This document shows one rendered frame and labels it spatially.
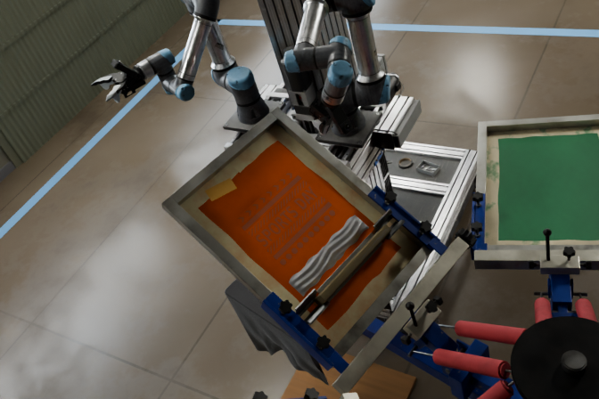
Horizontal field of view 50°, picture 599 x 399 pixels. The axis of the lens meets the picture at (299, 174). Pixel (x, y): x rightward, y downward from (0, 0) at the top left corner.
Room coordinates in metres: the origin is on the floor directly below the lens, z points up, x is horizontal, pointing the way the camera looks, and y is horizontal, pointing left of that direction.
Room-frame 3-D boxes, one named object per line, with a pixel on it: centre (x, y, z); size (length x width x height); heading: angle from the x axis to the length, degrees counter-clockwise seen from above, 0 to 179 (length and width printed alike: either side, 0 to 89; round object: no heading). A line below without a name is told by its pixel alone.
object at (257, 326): (1.63, 0.30, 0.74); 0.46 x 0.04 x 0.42; 35
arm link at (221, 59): (2.66, 0.16, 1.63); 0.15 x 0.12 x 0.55; 23
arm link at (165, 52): (2.55, 0.40, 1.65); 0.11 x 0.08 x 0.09; 113
